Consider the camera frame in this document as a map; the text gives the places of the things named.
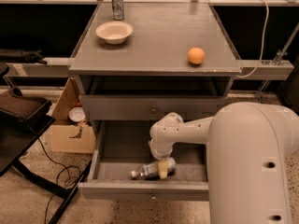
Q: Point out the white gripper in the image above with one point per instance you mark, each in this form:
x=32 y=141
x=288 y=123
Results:
x=162 y=154

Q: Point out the clear blue plastic bottle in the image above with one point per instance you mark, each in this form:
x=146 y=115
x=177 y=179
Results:
x=150 y=170

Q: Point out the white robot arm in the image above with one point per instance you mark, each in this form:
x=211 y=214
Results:
x=246 y=146

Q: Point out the grey open middle drawer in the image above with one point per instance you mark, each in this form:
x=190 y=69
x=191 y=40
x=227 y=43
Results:
x=121 y=147

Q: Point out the grey closed top drawer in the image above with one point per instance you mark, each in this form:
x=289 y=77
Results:
x=141 y=107

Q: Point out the grey drawer cabinet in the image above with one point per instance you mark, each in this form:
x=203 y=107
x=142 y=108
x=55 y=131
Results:
x=153 y=59

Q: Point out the cardboard box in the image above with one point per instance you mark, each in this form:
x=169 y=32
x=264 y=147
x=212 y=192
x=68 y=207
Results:
x=66 y=135

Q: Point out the white cup in box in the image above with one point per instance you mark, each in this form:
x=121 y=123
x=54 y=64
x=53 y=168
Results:
x=76 y=114

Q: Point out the orange fruit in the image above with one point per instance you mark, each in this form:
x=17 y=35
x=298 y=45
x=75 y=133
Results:
x=196 y=55

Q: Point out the white paper bowl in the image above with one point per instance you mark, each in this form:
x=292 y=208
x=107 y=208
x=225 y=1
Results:
x=114 y=32

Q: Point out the silver metal can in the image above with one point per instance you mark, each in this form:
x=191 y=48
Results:
x=118 y=9

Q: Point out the metal frame rail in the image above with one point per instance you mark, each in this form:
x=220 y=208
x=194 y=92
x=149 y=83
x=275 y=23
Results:
x=254 y=70

